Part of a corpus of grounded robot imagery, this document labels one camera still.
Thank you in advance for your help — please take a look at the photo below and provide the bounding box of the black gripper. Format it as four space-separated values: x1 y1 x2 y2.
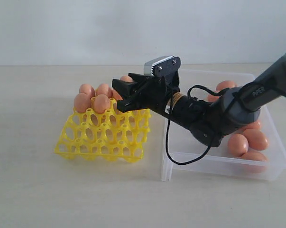
111 73 180 114

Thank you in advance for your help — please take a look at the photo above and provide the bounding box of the clear plastic bin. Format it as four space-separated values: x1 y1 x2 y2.
161 69 286 181

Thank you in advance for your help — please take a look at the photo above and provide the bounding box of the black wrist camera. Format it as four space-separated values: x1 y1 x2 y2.
143 56 181 84

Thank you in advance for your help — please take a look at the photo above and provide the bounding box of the brown egg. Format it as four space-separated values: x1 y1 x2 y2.
207 94 219 102
120 76 134 83
74 93 91 113
96 83 113 98
93 94 111 114
240 120 262 131
216 80 237 91
79 84 95 98
228 133 249 157
112 89 123 101
240 151 268 173
242 129 269 151

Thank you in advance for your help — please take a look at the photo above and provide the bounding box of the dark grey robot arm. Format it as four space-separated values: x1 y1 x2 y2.
112 53 286 147

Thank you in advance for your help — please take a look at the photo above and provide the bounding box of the black cable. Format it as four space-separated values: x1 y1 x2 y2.
165 85 286 166

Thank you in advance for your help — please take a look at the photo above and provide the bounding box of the yellow plastic egg tray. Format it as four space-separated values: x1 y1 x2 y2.
54 98 151 163

